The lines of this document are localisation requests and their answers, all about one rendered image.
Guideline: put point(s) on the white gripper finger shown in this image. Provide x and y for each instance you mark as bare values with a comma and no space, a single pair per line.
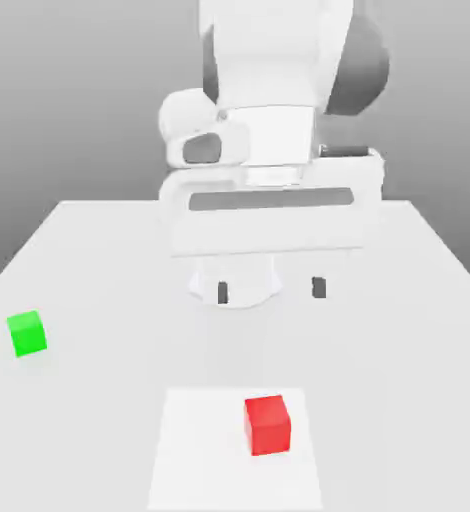
318,288
222,292

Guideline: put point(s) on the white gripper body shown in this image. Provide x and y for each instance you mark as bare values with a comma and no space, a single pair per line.
267,230

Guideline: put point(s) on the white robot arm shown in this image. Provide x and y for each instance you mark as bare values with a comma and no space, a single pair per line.
267,60

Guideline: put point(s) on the small red cube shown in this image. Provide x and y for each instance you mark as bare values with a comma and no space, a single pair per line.
268,426

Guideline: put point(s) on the small green cube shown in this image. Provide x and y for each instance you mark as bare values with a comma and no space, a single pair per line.
28,332

